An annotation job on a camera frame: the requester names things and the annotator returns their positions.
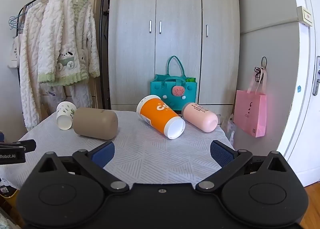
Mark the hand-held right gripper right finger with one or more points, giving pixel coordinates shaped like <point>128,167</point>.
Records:
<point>221,154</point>

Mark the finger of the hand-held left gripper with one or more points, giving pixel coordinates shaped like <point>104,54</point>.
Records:
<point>29,145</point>

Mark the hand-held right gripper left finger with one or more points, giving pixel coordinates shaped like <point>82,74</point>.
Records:
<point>103,154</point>

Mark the orange and white cup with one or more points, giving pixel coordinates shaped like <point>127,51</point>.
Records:
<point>157,115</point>

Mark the brown cup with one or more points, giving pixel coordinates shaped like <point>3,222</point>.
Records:
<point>96,122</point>

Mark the pink cup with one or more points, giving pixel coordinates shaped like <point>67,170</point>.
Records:
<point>200,116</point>

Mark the white paper cup green print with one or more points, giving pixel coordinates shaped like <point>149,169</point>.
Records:
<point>64,115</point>

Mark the clear plastic bag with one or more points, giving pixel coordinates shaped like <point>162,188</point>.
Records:
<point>228,129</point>

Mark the dark printed object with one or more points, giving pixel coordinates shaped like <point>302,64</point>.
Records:
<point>7,187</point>

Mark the white patterned tablecloth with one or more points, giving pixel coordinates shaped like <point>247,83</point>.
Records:
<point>150,159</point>

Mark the pink paper bag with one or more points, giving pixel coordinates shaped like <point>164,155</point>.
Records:
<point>250,111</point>

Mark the teal felt handbag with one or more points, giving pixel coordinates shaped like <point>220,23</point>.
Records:
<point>165,91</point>

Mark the white fluffy garment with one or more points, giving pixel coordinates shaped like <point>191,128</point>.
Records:
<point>30,56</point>

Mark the white door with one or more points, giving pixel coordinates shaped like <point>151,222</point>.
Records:
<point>307,131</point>

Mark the white tote bag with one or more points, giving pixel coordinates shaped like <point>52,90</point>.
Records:
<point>13,54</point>

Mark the light wooden wardrobe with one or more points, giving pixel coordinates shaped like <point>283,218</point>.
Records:
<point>175,44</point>

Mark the white fluffy jacket green trim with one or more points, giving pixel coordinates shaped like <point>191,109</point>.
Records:
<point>67,31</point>

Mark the black clothes rack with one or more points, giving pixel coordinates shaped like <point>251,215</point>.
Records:
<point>101,27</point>

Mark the beige wall box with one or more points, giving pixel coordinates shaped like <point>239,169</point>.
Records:
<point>305,16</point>

